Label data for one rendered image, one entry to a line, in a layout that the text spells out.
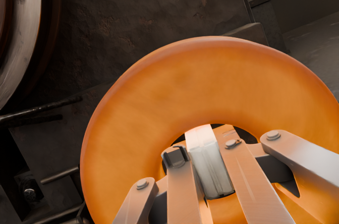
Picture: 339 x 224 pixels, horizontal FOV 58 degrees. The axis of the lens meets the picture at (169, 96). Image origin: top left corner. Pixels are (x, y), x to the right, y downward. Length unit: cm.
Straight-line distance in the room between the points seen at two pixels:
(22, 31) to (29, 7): 3
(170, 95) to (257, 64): 5
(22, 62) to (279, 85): 34
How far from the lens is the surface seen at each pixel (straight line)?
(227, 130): 17
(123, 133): 17
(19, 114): 44
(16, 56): 44
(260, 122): 17
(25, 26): 43
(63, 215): 57
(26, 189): 63
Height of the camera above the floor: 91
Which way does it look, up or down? 11 degrees down
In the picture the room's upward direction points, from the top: 22 degrees counter-clockwise
